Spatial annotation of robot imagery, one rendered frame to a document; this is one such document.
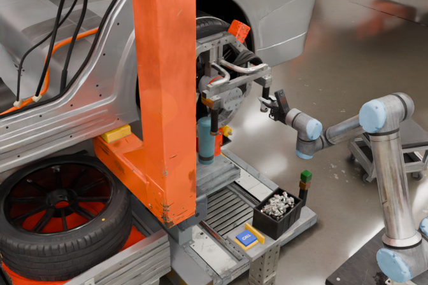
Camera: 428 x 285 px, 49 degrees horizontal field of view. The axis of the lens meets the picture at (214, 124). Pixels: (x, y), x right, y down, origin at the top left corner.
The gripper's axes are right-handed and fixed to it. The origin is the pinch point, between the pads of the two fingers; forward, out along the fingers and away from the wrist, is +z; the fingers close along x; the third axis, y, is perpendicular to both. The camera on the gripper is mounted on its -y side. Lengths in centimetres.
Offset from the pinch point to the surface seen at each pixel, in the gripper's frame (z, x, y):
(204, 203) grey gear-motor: -6, -43, 46
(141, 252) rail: -13, -86, 46
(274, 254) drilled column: -48, -34, 53
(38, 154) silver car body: 31, -108, 5
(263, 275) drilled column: -48, -40, 64
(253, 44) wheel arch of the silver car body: 31.7, 22.3, -11.3
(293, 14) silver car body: 30, 53, -23
